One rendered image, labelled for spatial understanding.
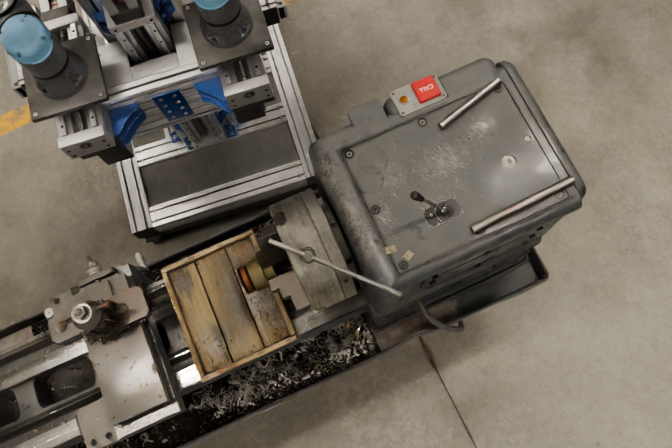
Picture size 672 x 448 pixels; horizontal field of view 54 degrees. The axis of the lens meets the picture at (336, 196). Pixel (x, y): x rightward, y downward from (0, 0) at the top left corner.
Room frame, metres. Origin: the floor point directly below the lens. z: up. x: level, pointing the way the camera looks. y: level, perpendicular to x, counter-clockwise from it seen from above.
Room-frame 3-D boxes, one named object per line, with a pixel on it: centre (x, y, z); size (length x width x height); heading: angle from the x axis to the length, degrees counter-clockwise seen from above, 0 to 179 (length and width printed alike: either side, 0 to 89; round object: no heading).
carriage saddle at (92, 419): (0.25, 0.73, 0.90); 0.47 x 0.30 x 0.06; 14
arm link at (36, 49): (1.03, 0.71, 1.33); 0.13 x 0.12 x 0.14; 29
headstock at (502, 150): (0.51, -0.28, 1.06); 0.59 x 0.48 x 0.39; 104
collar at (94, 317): (0.33, 0.70, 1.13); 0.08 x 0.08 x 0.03
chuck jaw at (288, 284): (0.29, 0.15, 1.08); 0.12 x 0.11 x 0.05; 14
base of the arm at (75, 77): (1.02, 0.71, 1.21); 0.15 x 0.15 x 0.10
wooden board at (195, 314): (0.33, 0.37, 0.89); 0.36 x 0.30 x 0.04; 14
